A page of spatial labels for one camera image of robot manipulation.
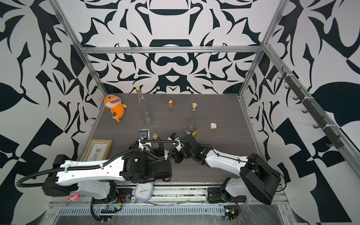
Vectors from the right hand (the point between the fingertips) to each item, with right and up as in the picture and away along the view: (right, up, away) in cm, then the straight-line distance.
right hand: (168, 152), depth 80 cm
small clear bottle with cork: (-4, +9, -20) cm, 22 cm away
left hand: (-6, +11, -15) cm, 19 cm away
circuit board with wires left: (-27, -24, -12) cm, 38 cm away
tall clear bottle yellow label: (+14, +14, +6) cm, 21 cm away
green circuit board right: (+33, -27, -9) cm, 43 cm away
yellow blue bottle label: (+30, +13, +19) cm, 38 cm away
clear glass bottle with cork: (-16, +23, +14) cm, 32 cm away
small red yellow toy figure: (0, +29, +28) cm, 40 cm away
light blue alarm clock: (-12, -18, -7) cm, 23 cm away
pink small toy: (-48, -21, -7) cm, 53 cm away
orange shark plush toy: (-42, +30, +25) cm, 57 cm away
